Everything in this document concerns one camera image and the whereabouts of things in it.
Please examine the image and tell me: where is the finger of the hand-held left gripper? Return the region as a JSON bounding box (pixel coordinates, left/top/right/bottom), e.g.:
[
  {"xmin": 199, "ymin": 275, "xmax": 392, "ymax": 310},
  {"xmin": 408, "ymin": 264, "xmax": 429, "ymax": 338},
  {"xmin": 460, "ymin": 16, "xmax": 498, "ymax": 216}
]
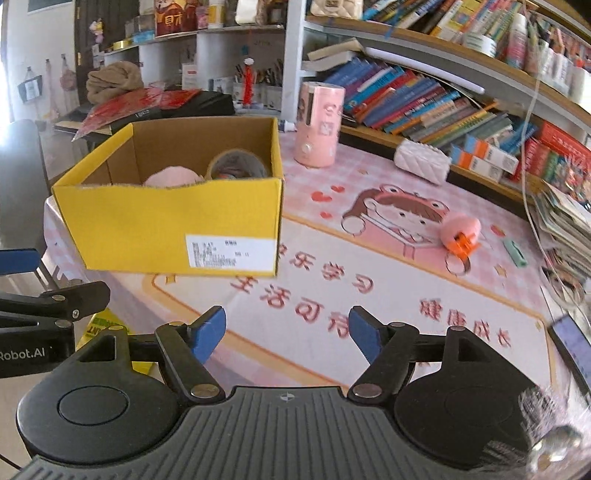
[
  {"xmin": 0, "ymin": 248, "xmax": 58, "ymax": 291},
  {"xmin": 0, "ymin": 280, "xmax": 112, "ymax": 329}
]

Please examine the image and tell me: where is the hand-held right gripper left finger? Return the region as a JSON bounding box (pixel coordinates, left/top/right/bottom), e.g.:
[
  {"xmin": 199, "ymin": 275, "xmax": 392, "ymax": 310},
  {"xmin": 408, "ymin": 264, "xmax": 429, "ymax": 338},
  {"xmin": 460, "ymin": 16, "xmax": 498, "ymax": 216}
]
[{"xmin": 76, "ymin": 305, "xmax": 227, "ymax": 407}]

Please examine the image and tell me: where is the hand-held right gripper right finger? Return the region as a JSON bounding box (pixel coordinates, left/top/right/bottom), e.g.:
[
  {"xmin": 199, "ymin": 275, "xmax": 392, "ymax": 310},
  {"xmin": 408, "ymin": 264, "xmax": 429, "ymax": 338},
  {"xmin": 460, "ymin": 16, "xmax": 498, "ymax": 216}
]
[{"xmin": 347, "ymin": 305, "xmax": 497, "ymax": 407}]

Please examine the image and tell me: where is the yellow cardboard box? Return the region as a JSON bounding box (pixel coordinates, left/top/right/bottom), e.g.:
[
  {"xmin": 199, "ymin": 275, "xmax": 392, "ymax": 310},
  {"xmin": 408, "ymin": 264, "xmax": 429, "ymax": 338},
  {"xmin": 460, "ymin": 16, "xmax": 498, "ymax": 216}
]
[{"xmin": 52, "ymin": 117, "xmax": 284, "ymax": 278}]

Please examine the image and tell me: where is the pink plush toy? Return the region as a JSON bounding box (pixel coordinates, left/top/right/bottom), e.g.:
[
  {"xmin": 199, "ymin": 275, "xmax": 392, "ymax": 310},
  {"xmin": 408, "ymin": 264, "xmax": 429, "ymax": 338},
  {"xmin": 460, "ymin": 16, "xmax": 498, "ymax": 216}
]
[{"xmin": 142, "ymin": 166, "xmax": 206, "ymax": 189}]

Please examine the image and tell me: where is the brown tape roll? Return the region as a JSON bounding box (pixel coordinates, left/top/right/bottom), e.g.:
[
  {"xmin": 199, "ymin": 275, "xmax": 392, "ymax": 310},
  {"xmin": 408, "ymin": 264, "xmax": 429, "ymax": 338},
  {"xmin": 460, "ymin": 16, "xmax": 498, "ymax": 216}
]
[{"xmin": 205, "ymin": 148, "xmax": 269, "ymax": 182}]

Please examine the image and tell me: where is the yellow printed packet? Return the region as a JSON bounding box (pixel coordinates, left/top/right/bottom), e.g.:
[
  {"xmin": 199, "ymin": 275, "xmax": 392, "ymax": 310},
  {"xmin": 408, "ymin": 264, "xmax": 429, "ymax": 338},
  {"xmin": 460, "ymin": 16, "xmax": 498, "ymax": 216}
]
[{"xmin": 76, "ymin": 310, "xmax": 155, "ymax": 374}]

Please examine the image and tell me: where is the pink printed table mat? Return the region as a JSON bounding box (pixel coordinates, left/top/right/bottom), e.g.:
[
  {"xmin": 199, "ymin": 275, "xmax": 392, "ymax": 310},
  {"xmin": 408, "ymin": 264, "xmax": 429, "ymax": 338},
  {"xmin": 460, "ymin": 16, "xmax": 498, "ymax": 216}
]
[{"xmin": 44, "ymin": 106, "xmax": 591, "ymax": 462}]

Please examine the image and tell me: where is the grey office chair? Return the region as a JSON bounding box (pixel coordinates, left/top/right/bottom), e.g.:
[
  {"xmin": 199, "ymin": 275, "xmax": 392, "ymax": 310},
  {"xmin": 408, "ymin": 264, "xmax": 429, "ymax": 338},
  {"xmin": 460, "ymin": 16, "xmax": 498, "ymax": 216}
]
[{"xmin": 0, "ymin": 119, "xmax": 51, "ymax": 252}]

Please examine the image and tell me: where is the pink toy with orange clip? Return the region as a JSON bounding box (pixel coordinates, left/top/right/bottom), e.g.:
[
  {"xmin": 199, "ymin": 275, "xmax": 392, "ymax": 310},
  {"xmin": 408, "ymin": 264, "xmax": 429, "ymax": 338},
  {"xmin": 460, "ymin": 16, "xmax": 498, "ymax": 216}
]
[{"xmin": 441, "ymin": 213, "xmax": 482, "ymax": 275}]

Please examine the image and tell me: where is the small green eraser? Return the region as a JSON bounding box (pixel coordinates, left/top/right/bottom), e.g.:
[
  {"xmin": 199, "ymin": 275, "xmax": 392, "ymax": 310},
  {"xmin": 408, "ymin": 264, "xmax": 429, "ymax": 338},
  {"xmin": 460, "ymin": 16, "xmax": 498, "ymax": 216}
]
[{"xmin": 502, "ymin": 237, "xmax": 528, "ymax": 268}]

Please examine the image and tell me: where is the hanging dark tote bag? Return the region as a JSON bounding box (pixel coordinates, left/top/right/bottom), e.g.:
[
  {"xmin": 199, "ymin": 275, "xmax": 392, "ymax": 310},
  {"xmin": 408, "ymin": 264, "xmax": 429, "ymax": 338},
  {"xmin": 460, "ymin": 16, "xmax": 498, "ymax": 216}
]
[{"xmin": 17, "ymin": 66, "xmax": 44, "ymax": 106}]

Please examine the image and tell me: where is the white quilted pouch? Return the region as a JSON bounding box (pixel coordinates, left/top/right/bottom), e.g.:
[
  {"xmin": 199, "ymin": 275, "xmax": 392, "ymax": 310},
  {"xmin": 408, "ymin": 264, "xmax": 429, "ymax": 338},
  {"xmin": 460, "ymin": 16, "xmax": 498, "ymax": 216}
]
[{"xmin": 393, "ymin": 138, "xmax": 452, "ymax": 185}]

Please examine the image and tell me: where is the hanging pink bag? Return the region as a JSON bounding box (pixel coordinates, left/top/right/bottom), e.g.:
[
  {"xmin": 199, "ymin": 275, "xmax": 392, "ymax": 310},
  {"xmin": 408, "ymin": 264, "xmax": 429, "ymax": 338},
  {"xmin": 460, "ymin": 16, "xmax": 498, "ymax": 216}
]
[{"xmin": 58, "ymin": 53, "xmax": 78, "ymax": 93}]

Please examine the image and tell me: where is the red plastic packet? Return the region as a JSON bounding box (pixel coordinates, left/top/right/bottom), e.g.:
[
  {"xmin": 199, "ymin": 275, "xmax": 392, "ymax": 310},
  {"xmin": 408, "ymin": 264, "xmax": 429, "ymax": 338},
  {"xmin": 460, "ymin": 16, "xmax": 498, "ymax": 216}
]
[{"xmin": 71, "ymin": 88, "xmax": 201, "ymax": 140}]

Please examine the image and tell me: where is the orange white carton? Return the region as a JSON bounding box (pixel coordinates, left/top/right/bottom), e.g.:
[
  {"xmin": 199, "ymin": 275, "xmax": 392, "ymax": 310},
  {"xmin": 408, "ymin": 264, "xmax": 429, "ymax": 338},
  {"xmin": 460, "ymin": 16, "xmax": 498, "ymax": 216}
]
[
  {"xmin": 464, "ymin": 134, "xmax": 521, "ymax": 175},
  {"xmin": 449, "ymin": 144, "xmax": 503, "ymax": 184}
]

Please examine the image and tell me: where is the beige folded cloth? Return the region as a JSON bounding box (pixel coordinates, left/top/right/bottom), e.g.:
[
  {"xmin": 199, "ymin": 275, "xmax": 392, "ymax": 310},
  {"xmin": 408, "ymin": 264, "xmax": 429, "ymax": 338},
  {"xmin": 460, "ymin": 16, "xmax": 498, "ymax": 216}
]
[{"xmin": 86, "ymin": 60, "xmax": 145, "ymax": 106}]

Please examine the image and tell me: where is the smartphone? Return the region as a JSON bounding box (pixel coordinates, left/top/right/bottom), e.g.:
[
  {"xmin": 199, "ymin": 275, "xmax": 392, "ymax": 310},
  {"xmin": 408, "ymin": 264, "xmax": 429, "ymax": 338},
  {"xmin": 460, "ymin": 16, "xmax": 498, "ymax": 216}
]
[{"xmin": 547, "ymin": 314, "xmax": 591, "ymax": 398}]

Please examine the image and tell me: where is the pink cylindrical humidifier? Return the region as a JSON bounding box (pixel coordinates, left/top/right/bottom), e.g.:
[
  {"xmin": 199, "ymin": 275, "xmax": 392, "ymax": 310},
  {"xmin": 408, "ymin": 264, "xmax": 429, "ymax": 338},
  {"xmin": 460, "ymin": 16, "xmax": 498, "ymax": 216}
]
[{"xmin": 294, "ymin": 82, "xmax": 346, "ymax": 168}]

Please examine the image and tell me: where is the stack of magazines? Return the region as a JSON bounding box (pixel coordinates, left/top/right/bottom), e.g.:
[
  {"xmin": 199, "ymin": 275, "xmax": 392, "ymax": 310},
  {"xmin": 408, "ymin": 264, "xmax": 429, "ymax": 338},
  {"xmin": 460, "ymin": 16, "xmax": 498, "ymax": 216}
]
[{"xmin": 526, "ymin": 180, "xmax": 591, "ymax": 301}]

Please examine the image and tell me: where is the row of blue books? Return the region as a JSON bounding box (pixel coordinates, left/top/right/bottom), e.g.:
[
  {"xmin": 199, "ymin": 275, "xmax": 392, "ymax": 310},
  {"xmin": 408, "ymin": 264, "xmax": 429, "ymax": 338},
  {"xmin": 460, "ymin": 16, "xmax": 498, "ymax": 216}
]
[{"xmin": 330, "ymin": 55, "xmax": 525, "ymax": 151}]

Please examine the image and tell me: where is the pen holder with pens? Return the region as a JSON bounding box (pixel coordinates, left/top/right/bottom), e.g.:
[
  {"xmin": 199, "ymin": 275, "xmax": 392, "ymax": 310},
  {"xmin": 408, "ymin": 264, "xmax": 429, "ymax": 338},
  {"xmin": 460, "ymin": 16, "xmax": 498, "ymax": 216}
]
[{"xmin": 231, "ymin": 58, "xmax": 283, "ymax": 112}]

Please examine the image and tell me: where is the row of red books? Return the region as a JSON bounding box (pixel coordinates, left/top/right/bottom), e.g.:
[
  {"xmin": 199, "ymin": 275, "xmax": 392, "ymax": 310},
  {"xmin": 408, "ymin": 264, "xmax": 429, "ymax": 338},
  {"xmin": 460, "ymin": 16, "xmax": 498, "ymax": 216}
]
[{"xmin": 522, "ymin": 121, "xmax": 591, "ymax": 206}]

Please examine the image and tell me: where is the stack of white books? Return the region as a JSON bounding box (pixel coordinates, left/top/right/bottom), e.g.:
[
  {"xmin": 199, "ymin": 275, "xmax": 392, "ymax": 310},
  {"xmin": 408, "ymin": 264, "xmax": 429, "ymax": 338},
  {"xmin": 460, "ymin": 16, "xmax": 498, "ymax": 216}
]
[{"xmin": 302, "ymin": 38, "xmax": 366, "ymax": 73}]

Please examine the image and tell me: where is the red figure gift box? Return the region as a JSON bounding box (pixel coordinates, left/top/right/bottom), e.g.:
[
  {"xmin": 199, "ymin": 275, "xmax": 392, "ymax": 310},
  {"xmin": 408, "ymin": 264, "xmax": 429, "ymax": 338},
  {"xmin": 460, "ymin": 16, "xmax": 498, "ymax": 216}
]
[{"xmin": 154, "ymin": 0, "xmax": 200, "ymax": 38}]

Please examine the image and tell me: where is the white tape roll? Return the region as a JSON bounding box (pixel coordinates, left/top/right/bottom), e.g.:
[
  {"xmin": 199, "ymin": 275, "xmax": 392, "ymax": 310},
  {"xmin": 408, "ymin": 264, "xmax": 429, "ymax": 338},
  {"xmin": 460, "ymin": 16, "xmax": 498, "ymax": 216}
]
[{"xmin": 462, "ymin": 31, "xmax": 498, "ymax": 58}]

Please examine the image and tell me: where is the row of thin colourful books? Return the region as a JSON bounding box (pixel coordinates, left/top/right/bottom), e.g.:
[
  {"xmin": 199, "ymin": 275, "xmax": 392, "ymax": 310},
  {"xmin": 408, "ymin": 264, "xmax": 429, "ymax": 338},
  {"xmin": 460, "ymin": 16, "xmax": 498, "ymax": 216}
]
[{"xmin": 364, "ymin": 0, "xmax": 522, "ymax": 52}]

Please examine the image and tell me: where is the white paper bag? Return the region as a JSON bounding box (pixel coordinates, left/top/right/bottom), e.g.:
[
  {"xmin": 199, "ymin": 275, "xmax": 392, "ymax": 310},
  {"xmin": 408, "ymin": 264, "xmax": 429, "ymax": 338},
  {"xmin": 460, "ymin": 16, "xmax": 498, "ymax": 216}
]
[{"xmin": 235, "ymin": 0, "xmax": 269, "ymax": 26}]

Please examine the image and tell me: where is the white cable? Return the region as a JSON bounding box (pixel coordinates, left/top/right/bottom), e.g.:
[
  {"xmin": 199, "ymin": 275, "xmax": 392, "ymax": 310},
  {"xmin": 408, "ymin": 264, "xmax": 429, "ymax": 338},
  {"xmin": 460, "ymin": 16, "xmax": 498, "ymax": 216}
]
[{"xmin": 519, "ymin": 0, "xmax": 587, "ymax": 308}]

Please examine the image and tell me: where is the white pearl handle handbag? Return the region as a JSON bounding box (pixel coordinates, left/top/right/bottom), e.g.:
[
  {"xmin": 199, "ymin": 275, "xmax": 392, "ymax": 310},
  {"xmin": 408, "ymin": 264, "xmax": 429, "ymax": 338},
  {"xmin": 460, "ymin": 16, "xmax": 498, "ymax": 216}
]
[{"xmin": 309, "ymin": 0, "xmax": 363, "ymax": 20}]

